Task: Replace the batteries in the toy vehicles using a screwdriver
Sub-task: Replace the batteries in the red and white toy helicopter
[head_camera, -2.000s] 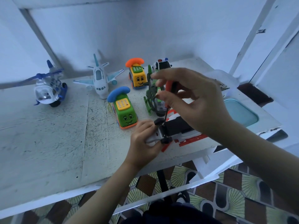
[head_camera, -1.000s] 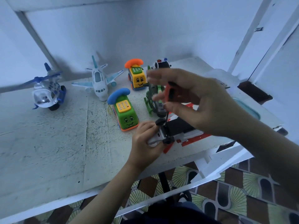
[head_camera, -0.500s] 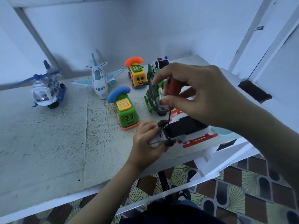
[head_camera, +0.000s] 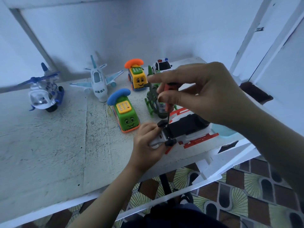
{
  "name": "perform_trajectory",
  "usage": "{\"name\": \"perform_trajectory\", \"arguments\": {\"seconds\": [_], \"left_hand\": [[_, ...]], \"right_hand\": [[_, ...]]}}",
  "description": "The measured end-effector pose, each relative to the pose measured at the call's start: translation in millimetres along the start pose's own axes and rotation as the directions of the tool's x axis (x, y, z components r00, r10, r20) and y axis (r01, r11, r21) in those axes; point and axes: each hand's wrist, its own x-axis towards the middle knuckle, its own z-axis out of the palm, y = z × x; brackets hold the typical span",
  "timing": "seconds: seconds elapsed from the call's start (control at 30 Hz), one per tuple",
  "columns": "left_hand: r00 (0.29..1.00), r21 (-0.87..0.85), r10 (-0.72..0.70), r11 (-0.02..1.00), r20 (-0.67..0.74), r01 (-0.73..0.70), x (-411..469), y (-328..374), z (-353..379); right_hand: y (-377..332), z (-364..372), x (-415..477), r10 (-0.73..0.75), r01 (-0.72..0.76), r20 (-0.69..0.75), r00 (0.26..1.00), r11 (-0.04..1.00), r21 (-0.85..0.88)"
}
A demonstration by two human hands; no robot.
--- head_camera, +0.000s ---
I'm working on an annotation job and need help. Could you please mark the person's left hand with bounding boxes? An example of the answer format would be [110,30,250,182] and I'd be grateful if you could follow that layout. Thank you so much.
[126,122,167,176]

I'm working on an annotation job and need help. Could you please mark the person's right hand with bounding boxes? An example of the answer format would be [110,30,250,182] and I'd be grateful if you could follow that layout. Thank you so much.
[147,61,259,131]

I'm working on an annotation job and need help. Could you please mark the teal container lid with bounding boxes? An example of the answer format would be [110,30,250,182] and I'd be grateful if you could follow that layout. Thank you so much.
[211,123,238,138]

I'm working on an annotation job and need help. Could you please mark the dark brown storage box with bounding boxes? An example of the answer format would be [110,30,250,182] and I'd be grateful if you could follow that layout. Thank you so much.
[239,81,274,105]

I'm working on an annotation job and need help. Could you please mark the green orange toy car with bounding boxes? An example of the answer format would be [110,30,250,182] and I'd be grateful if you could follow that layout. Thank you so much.
[106,88,141,134]

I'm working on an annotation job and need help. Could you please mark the red white toy vehicle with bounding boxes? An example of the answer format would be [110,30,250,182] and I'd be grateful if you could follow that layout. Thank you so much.
[151,108,219,155]

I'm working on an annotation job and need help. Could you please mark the red screwdriver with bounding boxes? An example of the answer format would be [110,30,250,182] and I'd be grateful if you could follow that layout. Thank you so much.
[161,83,182,125]

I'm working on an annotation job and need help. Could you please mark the dark green toy helicopter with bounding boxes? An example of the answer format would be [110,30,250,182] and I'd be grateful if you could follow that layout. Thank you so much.
[144,65,172,119]

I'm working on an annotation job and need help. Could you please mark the black white toy car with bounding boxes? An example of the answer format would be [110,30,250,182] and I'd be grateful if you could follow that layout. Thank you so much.
[154,58,173,73]

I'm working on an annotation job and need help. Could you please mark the yellow orange toy car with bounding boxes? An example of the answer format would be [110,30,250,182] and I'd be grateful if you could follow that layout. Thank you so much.
[124,58,149,91]

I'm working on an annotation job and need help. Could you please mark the white toy airplane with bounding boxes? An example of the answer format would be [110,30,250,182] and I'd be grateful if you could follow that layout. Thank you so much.
[70,55,124,103]

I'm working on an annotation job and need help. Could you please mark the white blue toy vehicle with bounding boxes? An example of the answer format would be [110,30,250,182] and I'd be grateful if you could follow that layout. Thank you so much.
[13,62,65,112]

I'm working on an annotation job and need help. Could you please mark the person's left forearm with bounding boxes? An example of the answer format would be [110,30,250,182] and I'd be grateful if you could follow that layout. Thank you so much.
[69,168,143,228]

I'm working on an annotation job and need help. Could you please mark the person's dark trousers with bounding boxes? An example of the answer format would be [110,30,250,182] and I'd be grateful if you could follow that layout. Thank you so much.
[121,203,229,228]

